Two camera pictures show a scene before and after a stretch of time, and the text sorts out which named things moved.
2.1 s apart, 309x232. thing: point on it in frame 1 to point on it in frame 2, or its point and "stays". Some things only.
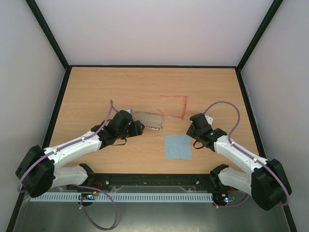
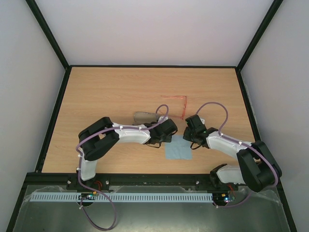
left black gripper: (136, 130) to (168, 139)
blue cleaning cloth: (178, 147) stays
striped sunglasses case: (149, 121) stays
